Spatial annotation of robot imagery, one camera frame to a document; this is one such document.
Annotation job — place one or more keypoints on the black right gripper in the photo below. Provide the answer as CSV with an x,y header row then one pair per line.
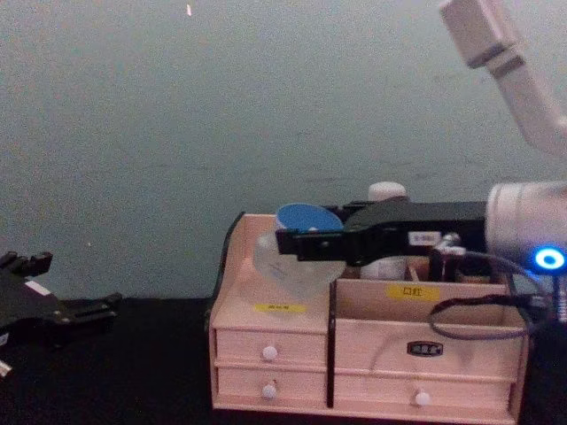
x,y
421,221

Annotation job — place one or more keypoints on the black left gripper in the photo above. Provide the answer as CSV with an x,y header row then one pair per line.
x,y
26,310

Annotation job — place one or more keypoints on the clear bottle with blue cap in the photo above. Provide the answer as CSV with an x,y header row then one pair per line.
x,y
292,274

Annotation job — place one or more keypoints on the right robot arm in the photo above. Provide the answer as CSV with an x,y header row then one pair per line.
x,y
518,221

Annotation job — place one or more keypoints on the white plastic bottle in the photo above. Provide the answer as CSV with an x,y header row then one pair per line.
x,y
386,190

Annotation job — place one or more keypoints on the pale wooden desk organizer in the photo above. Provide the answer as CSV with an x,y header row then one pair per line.
x,y
283,319

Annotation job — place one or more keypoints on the black table cloth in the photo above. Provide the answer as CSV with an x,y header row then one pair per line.
x,y
133,376

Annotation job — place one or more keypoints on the small wooden drawer white knob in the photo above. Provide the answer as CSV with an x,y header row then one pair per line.
x,y
292,385
288,347

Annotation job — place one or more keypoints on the wide wooden drawer black badge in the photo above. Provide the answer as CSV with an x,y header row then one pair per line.
x,y
381,350

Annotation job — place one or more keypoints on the wide wooden drawer white knob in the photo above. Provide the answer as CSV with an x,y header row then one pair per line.
x,y
376,394

